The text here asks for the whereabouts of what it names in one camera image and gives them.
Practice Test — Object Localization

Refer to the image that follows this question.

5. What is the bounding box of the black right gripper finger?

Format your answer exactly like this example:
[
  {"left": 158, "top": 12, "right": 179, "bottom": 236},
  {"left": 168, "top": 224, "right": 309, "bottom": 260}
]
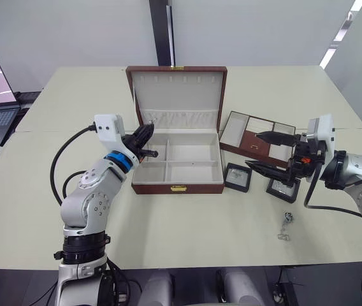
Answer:
[
  {"left": 254, "top": 131, "right": 297, "bottom": 147},
  {"left": 245, "top": 160, "right": 293, "bottom": 185}
]

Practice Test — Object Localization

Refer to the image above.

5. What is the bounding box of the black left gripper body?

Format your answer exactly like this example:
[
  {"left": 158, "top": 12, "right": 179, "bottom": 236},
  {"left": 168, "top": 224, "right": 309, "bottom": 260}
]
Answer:
[{"left": 121, "top": 128, "right": 147, "bottom": 163}]

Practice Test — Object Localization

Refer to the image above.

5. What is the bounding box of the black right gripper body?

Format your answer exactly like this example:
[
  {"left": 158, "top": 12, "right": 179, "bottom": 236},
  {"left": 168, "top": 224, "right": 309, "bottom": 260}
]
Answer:
[{"left": 287, "top": 133, "right": 326, "bottom": 185}]

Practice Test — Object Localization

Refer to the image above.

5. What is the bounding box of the black framed display case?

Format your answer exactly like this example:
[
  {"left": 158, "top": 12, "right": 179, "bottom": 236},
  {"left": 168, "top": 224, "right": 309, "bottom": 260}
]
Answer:
[
  {"left": 265, "top": 177, "right": 301, "bottom": 205},
  {"left": 224, "top": 162, "right": 253, "bottom": 193}
]

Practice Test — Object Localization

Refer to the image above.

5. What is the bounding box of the brown compartment tray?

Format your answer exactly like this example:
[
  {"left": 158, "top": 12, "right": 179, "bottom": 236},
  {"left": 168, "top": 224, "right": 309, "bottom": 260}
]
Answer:
[{"left": 218, "top": 110, "right": 298, "bottom": 169}]

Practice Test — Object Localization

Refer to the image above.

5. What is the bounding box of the brown wooden jewelry box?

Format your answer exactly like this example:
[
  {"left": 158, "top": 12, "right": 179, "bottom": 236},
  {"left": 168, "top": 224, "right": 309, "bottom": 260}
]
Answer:
[{"left": 126, "top": 65, "right": 228, "bottom": 195}]

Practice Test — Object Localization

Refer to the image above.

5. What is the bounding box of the grey rounded shape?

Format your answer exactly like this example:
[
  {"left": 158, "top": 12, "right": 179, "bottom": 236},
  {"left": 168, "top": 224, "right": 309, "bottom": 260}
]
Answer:
[
  {"left": 141, "top": 270, "right": 175, "bottom": 306},
  {"left": 215, "top": 268, "right": 265, "bottom": 306}
]

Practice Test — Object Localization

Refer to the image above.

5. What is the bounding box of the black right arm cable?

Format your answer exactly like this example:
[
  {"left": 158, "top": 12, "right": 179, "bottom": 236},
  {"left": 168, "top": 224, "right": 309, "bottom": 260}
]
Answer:
[{"left": 303, "top": 157, "right": 362, "bottom": 219}]

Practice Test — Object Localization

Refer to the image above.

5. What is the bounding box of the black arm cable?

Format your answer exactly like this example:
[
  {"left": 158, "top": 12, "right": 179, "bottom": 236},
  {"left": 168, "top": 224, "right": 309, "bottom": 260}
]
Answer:
[
  {"left": 303, "top": 157, "right": 362, "bottom": 219},
  {"left": 50, "top": 124, "right": 98, "bottom": 207}
]

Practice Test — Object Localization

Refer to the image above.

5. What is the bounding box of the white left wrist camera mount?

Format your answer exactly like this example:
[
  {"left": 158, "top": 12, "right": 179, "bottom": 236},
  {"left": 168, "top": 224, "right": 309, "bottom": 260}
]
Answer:
[{"left": 93, "top": 113, "right": 141, "bottom": 166}]

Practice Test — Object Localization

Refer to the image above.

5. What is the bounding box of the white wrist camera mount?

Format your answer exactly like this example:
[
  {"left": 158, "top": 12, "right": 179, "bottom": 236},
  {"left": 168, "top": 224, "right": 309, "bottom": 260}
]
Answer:
[
  {"left": 306, "top": 113, "right": 337, "bottom": 154},
  {"left": 93, "top": 113, "right": 141, "bottom": 166}
]

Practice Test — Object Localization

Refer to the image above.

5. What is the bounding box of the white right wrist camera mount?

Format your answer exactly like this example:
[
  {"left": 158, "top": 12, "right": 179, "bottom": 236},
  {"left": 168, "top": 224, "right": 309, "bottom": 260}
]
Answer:
[{"left": 306, "top": 113, "right": 337, "bottom": 154}]

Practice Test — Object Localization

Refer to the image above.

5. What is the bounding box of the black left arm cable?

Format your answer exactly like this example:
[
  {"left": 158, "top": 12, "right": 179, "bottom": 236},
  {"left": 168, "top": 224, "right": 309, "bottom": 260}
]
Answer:
[{"left": 50, "top": 124, "right": 98, "bottom": 207}]

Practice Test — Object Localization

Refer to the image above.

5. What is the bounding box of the black wall pillar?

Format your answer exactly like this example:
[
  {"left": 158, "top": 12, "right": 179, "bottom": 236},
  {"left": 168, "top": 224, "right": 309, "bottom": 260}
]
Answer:
[{"left": 148, "top": 0, "right": 177, "bottom": 67}]

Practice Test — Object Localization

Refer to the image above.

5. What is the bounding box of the black cable bundle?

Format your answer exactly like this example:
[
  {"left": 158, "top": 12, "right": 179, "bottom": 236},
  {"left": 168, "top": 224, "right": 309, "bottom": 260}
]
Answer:
[{"left": 106, "top": 257, "right": 144, "bottom": 306}]

